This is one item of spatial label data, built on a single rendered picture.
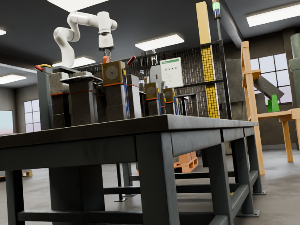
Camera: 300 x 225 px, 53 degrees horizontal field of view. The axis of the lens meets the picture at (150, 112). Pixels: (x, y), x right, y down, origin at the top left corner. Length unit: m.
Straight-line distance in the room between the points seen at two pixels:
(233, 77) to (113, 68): 6.66
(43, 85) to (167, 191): 1.30
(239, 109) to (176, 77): 5.26
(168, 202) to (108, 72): 0.94
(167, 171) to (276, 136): 8.50
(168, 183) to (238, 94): 7.28
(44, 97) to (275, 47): 8.20
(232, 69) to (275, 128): 2.23
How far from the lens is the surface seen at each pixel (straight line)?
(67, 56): 2.58
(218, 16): 3.25
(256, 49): 9.56
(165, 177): 0.83
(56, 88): 1.78
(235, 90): 8.08
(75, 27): 2.62
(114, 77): 1.60
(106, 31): 2.28
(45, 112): 1.94
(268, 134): 9.29
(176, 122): 0.83
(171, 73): 3.22
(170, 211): 0.85
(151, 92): 2.21
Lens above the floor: 0.64
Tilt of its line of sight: 5 degrees up
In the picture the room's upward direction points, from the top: 6 degrees counter-clockwise
